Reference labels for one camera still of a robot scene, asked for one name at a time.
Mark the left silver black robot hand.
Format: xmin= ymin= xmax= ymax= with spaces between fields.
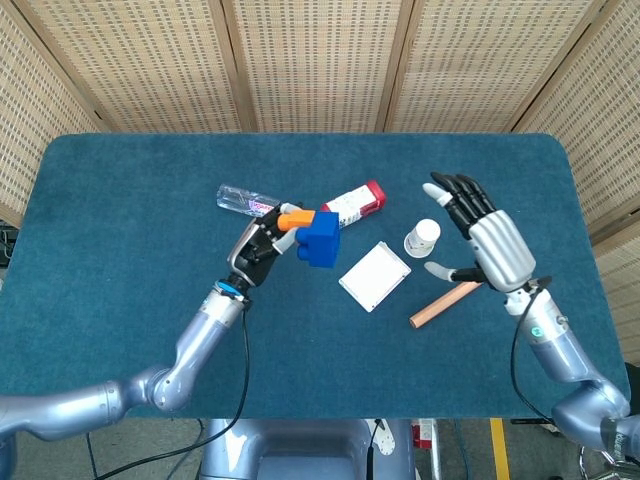
xmin=227 ymin=201 xmax=305 ymax=290

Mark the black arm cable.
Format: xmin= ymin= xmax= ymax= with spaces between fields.
xmin=87 ymin=299 xmax=252 ymax=480
xmin=509 ymin=276 xmax=556 ymax=424

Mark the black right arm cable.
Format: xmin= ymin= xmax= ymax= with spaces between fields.
xmin=509 ymin=276 xmax=556 ymax=424

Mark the red and white box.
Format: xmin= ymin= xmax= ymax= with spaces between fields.
xmin=319 ymin=179 xmax=388 ymax=231
xmin=410 ymin=419 xmax=436 ymax=451

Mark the wooden cylindrical rod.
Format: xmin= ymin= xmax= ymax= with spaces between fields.
xmin=408 ymin=281 xmax=485 ymax=330

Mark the blue building block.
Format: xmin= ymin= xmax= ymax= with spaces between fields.
xmin=295 ymin=211 xmax=342 ymax=270

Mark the black torso cable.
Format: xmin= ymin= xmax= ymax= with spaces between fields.
xmin=364 ymin=419 xmax=381 ymax=480

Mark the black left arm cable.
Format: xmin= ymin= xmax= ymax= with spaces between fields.
xmin=87 ymin=299 xmax=252 ymax=480

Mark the teal felt table cloth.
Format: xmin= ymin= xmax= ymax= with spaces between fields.
xmin=2 ymin=132 xmax=632 ymax=421

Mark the white floral paper cup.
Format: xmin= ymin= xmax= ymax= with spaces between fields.
xmin=403 ymin=218 xmax=442 ymax=259

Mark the chrome stool frame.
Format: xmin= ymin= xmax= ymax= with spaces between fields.
xmin=579 ymin=444 xmax=640 ymax=480

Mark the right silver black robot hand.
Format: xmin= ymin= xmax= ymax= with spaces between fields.
xmin=422 ymin=172 xmax=539 ymax=294

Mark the black electronic device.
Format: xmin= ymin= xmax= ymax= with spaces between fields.
xmin=0 ymin=224 xmax=19 ymax=266

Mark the white square plastic tray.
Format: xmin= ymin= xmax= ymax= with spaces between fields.
xmin=337 ymin=241 xmax=413 ymax=314

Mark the woven rattan screen panel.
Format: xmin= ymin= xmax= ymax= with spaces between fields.
xmin=12 ymin=0 xmax=259 ymax=134
xmin=512 ymin=0 xmax=640 ymax=366
xmin=209 ymin=0 xmax=416 ymax=134
xmin=382 ymin=0 xmax=621 ymax=134
xmin=0 ymin=0 xmax=111 ymax=229

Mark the silver-blue robot torso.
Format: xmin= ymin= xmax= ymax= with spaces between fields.
xmin=199 ymin=418 xmax=416 ymax=480

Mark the clear plastic water bottle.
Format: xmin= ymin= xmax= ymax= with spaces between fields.
xmin=216 ymin=183 xmax=281 ymax=217

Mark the orange toy brick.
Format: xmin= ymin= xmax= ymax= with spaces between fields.
xmin=277 ymin=209 xmax=317 ymax=231

